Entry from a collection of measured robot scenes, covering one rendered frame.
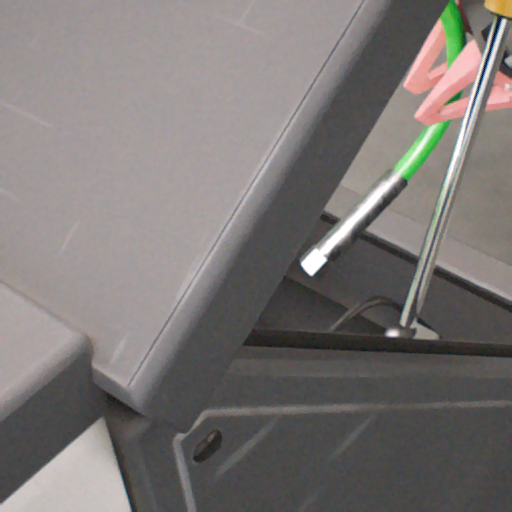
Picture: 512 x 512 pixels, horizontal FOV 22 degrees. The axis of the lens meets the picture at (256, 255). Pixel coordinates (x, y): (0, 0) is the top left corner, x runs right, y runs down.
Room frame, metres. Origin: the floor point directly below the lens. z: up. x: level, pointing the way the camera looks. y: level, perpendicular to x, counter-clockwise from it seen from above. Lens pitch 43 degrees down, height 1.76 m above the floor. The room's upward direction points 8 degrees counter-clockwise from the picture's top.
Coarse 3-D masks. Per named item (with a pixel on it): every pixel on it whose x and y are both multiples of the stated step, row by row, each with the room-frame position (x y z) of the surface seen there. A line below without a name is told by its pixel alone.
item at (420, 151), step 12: (444, 12) 0.71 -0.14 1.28; (456, 12) 0.72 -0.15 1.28; (444, 24) 0.72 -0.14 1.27; (456, 24) 0.72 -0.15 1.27; (444, 36) 0.72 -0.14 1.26; (456, 36) 0.72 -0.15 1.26; (456, 48) 0.72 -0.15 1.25; (456, 96) 0.72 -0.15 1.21; (432, 132) 0.71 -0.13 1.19; (444, 132) 0.71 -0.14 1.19; (420, 144) 0.71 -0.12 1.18; (432, 144) 0.71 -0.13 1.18; (408, 156) 0.71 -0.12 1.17; (420, 156) 0.71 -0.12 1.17; (396, 168) 0.71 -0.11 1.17; (408, 168) 0.70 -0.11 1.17
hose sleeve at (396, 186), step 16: (384, 176) 0.71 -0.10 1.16; (400, 176) 0.70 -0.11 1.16; (368, 192) 0.70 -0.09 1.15; (384, 192) 0.70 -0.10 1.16; (400, 192) 0.70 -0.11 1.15; (352, 208) 0.70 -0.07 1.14; (368, 208) 0.69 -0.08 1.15; (384, 208) 0.69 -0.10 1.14; (336, 224) 0.69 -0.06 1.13; (352, 224) 0.69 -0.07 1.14; (368, 224) 0.69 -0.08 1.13; (336, 240) 0.68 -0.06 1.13; (352, 240) 0.68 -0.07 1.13; (336, 256) 0.68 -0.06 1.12
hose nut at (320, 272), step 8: (312, 248) 0.69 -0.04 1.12; (304, 256) 0.69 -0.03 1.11; (312, 256) 0.68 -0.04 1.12; (320, 256) 0.68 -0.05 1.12; (304, 264) 0.68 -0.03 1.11; (312, 264) 0.68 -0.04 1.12; (320, 264) 0.67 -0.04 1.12; (328, 264) 0.68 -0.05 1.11; (312, 272) 0.67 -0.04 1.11; (320, 272) 0.67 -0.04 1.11
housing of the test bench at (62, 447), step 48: (0, 288) 0.28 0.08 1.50; (0, 336) 0.26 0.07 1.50; (48, 336) 0.26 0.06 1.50; (0, 384) 0.24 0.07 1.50; (48, 384) 0.24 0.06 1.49; (0, 432) 0.23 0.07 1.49; (48, 432) 0.24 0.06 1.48; (96, 432) 0.25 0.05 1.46; (0, 480) 0.23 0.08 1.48; (48, 480) 0.24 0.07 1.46; (96, 480) 0.25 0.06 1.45
